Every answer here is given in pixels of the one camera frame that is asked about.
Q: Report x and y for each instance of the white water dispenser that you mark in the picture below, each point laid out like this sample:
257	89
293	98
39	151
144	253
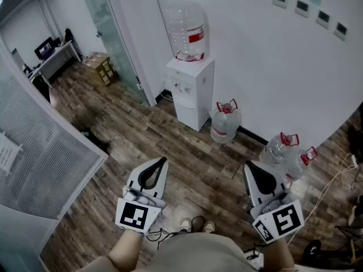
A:
202	89

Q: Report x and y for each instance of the person's beige shoe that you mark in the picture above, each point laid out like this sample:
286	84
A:
185	225
208	227

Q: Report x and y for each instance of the black computer monitor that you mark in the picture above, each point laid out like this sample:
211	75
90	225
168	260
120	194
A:
44	50

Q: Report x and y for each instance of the white partition with blinds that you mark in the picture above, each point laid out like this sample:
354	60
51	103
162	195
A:
42	140

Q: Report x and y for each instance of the olive labelled cardboard box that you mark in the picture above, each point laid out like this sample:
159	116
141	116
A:
107	72

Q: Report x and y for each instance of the frosted glass door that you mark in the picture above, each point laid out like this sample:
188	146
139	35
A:
110	38

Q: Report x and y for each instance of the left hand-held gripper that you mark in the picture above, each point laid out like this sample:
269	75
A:
131	215

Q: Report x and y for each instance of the light brown cardboard box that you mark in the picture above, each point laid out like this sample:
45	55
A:
93	61

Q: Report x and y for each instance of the white paper sign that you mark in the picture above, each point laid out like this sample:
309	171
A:
8	153

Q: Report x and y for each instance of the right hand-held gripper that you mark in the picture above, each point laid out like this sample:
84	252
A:
286	218

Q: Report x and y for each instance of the black trash bin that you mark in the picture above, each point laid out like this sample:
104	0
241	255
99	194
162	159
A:
95	140

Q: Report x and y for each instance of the person's right forearm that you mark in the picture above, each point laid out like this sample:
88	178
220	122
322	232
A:
279	256

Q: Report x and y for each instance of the black wheeled stand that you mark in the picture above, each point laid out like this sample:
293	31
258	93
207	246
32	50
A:
312	251

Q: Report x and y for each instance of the person's left forearm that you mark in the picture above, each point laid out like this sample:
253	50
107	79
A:
127	248

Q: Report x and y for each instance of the person's left beige shoe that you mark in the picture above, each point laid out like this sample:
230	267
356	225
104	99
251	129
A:
185	225

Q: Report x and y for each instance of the white ribbed plastic tray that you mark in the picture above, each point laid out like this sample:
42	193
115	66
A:
188	104

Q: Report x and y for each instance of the person's beige shirt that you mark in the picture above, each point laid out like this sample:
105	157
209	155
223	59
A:
198	254

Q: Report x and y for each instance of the person's right beige shoe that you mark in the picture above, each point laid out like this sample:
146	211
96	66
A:
208	227

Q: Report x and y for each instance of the lying clear water bottle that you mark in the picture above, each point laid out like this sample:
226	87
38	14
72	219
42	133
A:
296	166
273	152

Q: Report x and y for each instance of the white office desk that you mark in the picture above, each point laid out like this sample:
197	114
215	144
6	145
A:
55	58

